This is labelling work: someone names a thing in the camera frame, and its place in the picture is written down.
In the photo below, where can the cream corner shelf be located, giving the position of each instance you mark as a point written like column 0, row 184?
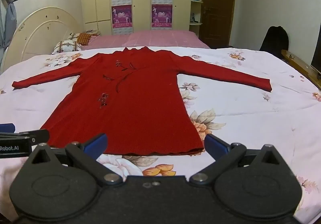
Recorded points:
column 196, row 13

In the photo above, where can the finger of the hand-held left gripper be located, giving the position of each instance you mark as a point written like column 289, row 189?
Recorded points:
column 7, row 128
column 39, row 136

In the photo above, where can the dark screen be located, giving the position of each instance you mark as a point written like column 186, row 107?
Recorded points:
column 317, row 50

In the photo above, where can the pink bed sheet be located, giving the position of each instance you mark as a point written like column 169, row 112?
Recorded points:
column 155, row 38

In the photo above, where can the white floral blanket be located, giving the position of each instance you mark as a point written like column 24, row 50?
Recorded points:
column 250, row 113

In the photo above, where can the orange checked pillow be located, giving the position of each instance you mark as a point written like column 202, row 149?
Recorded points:
column 85, row 39

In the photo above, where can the white patterned pillow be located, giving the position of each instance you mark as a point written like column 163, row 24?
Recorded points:
column 66, row 47

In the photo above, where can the red knit sweater dress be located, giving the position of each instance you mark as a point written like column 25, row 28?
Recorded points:
column 140, row 103

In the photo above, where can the wooden bed frame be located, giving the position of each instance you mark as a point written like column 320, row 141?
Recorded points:
column 298, row 63

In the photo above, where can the brown wooden door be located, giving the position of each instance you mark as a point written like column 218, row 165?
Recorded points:
column 218, row 8

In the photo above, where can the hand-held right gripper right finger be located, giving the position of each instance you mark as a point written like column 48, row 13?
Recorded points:
column 215, row 145

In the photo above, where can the dark garment on chair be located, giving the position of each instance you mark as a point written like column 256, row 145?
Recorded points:
column 274, row 42

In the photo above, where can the folded striped cloth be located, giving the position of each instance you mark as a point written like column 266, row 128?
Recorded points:
column 92, row 31

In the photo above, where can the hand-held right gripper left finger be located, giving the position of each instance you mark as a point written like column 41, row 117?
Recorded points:
column 96, row 143

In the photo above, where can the cream rounded headboard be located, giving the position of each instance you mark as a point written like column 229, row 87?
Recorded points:
column 37, row 35

